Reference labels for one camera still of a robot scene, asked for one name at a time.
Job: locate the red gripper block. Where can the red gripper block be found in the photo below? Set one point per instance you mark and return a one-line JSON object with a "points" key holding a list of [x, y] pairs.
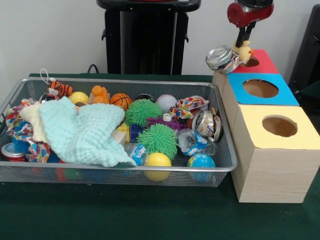
{"points": [[250, 16]]}

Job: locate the yellow duck plush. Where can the yellow duck plush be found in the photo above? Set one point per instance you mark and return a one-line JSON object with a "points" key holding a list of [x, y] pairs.
{"points": [[243, 52]]}

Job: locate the crushed silver can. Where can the crushed silver can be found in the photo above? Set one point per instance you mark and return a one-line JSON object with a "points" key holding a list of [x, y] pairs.
{"points": [[220, 58], [207, 123]]}

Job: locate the wooden three-hole box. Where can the wooden three-hole box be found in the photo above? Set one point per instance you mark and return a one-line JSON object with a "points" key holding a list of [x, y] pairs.
{"points": [[272, 162]]}

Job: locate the shallow mesh bin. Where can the shallow mesh bin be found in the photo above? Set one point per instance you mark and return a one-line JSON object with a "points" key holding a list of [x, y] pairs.
{"points": [[220, 165]]}

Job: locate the black flat panel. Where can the black flat panel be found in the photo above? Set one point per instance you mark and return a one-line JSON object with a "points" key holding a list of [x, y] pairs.
{"points": [[310, 50]]}

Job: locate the dark green side tablecloth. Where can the dark green side tablecloth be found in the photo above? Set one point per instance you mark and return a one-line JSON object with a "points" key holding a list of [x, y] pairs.
{"points": [[312, 91]]}

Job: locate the green spiky ball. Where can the green spiky ball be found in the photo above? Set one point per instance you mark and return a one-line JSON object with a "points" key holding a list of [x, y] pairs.
{"points": [[157, 141], [143, 112]]}

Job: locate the blue globe ball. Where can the blue globe ball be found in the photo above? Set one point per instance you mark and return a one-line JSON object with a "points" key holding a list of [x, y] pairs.
{"points": [[201, 162]]}

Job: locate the small orange basketball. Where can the small orange basketball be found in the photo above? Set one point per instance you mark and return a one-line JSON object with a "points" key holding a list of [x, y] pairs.
{"points": [[120, 100]]}

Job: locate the yellow ball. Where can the yellow ball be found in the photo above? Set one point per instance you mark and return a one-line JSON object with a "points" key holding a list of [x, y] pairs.
{"points": [[78, 98], [158, 162]]}

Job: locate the mint waffle cloth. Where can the mint waffle cloth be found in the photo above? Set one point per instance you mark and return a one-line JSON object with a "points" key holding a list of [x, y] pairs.
{"points": [[85, 130]]}

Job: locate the tiger plush toy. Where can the tiger plush toy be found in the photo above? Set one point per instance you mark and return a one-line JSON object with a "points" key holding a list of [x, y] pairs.
{"points": [[60, 88]]}

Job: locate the cream cloth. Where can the cream cloth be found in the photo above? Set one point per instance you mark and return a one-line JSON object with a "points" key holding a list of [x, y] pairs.
{"points": [[32, 117]]}

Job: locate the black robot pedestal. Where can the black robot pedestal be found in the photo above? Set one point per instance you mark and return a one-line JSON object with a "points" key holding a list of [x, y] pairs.
{"points": [[150, 45]]}

